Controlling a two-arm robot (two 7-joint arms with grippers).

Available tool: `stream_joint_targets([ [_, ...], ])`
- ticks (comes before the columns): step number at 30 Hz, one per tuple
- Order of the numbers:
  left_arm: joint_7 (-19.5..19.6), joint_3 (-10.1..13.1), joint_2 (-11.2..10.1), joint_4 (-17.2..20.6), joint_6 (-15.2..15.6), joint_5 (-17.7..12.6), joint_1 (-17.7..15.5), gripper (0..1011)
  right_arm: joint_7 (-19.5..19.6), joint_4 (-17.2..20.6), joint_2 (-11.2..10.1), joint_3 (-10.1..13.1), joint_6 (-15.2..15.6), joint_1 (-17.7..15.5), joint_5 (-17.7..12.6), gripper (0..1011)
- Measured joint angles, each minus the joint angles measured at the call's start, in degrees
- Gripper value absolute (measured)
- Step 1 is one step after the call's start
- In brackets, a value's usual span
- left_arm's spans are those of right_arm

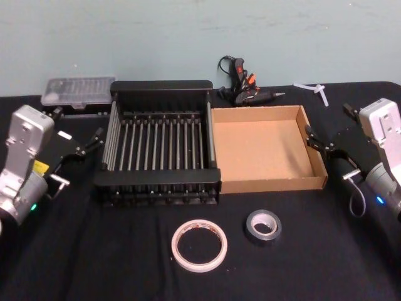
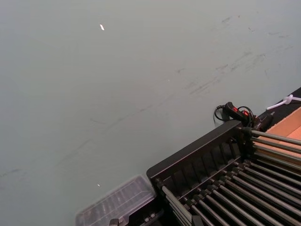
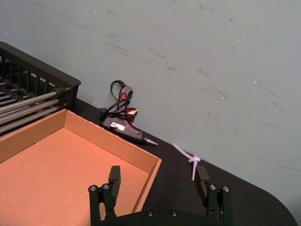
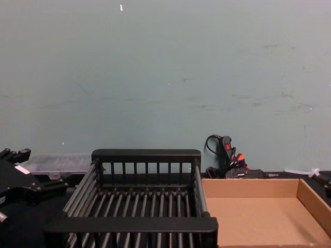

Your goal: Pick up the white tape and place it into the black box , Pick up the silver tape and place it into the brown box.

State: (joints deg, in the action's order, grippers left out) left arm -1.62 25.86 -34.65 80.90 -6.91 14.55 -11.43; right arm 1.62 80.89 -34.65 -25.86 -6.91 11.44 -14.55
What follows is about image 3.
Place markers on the white three-armed plastic piece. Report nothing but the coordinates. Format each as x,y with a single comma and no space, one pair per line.
194,160

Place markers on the black rack with steel bars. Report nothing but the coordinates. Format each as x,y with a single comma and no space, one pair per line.
47,70

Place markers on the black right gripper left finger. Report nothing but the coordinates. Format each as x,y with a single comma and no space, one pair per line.
104,202

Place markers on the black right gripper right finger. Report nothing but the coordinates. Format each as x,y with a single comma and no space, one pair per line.
216,202

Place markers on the shallow brown cardboard tray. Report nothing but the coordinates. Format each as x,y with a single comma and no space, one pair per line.
47,176

